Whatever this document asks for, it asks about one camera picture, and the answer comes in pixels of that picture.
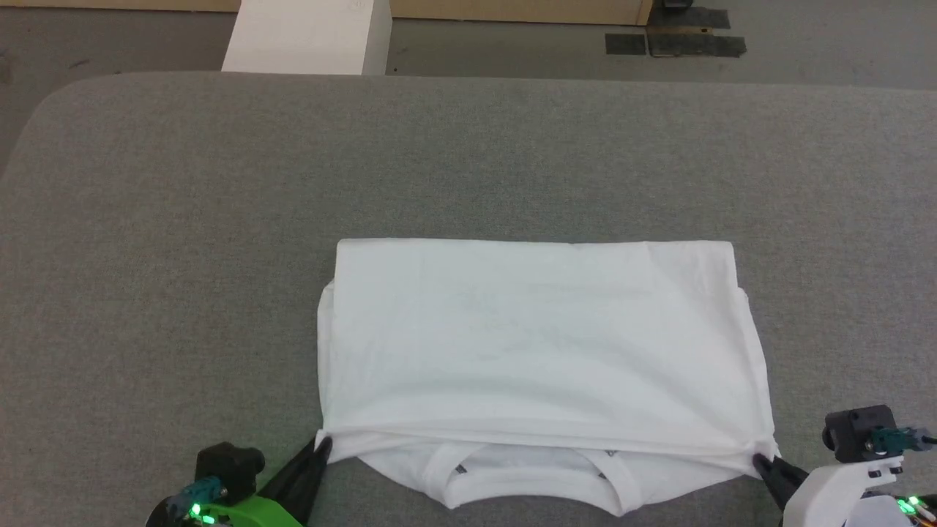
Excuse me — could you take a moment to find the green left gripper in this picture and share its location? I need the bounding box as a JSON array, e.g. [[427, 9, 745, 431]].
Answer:
[[146, 437, 335, 527]]

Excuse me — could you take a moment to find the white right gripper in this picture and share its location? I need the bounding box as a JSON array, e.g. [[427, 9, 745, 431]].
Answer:
[[752, 452, 906, 527]]

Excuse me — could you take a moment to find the white t-shirt garment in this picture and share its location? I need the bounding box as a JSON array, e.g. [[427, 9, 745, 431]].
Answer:
[[315, 238, 783, 517]]

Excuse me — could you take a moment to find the white box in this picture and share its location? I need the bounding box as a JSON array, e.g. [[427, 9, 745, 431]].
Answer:
[[221, 0, 393, 77]]

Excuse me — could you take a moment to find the large black floor tape patch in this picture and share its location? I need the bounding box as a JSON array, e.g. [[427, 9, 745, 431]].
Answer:
[[647, 7, 748, 59]]

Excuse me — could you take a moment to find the small black floor tape patch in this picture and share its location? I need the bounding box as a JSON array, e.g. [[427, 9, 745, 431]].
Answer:
[[605, 33, 648, 56]]

